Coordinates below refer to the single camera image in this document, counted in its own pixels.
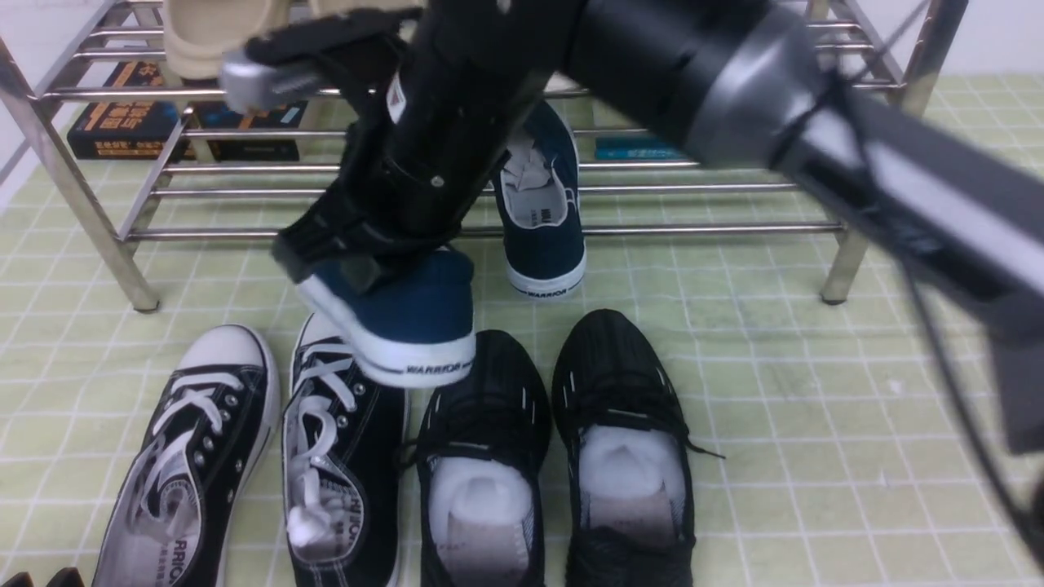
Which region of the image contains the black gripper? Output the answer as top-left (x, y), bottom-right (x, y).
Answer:
top-left (246, 1), bottom-right (584, 294)

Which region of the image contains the navy slip-on shoe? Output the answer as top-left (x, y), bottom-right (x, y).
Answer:
top-left (492, 101), bottom-right (588, 298)
top-left (296, 248), bottom-right (476, 389)

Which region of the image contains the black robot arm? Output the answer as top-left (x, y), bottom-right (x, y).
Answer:
top-left (219, 1), bottom-right (1043, 454)

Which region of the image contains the stainless steel shoe rack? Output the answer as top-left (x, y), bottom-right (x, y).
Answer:
top-left (2, 1), bottom-right (968, 315)

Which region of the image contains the black canvas sneaker right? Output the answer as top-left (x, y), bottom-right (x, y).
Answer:
top-left (282, 315), bottom-right (410, 586)

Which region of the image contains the black canvas sneaker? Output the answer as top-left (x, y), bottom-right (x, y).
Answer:
top-left (92, 324), bottom-right (282, 586)
top-left (282, 315), bottom-right (410, 586)

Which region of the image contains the black orange book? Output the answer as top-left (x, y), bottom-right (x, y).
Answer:
top-left (66, 99), bottom-right (318, 162)

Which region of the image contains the beige slipper far left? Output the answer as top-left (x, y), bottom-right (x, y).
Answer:
top-left (161, 1), bottom-right (291, 81)

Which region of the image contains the black mesh sneaker left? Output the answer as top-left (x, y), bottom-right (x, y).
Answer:
top-left (396, 330), bottom-right (552, 586)

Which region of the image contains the black mesh sneaker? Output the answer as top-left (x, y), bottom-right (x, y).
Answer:
top-left (396, 330), bottom-right (552, 586)
top-left (551, 309), bottom-right (699, 586)

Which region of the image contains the black canvas sneaker left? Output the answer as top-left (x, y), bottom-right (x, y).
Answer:
top-left (92, 324), bottom-right (282, 586)

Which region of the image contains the blue teal book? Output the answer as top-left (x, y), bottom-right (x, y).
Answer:
top-left (595, 136), bottom-right (689, 162)

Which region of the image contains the black mesh sneaker right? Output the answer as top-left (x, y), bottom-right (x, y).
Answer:
top-left (551, 309), bottom-right (699, 586)

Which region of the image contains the black object bottom left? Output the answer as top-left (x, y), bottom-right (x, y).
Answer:
top-left (0, 567), bottom-right (86, 587)

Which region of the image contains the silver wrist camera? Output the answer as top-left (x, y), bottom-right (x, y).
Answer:
top-left (219, 49), bottom-right (327, 115)

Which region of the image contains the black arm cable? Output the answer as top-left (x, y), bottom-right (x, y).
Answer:
top-left (803, 0), bottom-right (1044, 531)

